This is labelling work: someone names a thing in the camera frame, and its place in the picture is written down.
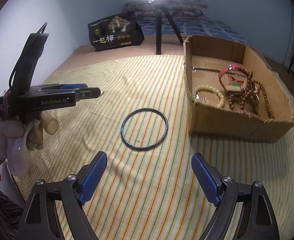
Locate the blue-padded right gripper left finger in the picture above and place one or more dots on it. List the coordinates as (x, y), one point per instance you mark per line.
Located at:
(40, 217)

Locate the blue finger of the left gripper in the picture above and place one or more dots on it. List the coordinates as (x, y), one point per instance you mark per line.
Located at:
(73, 86)

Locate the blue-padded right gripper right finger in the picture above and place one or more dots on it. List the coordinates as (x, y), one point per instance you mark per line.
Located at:
(257, 219)

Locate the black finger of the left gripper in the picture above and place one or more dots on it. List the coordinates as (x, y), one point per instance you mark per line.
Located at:
(89, 93)

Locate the dark thin bangle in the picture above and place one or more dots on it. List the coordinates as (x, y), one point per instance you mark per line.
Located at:
(149, 147)

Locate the gloved left hand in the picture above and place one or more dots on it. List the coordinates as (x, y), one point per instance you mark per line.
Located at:
(18, 140)

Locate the tan bed blanket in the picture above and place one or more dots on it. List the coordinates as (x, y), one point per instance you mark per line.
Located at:
(87, 55)

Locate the black snack bag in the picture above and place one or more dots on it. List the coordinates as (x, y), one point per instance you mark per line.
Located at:
(117, 31)

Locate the black tripod stand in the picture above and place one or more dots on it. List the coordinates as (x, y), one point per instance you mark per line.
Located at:
(159, 9)

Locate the striped yellow cloth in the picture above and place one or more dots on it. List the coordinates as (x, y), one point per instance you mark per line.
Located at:
(152, 194)

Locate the blue patterned bedsheet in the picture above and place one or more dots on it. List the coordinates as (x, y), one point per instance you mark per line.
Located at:
(202, 26)

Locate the open cardboard box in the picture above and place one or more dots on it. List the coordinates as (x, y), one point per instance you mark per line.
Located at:
(263, 112)

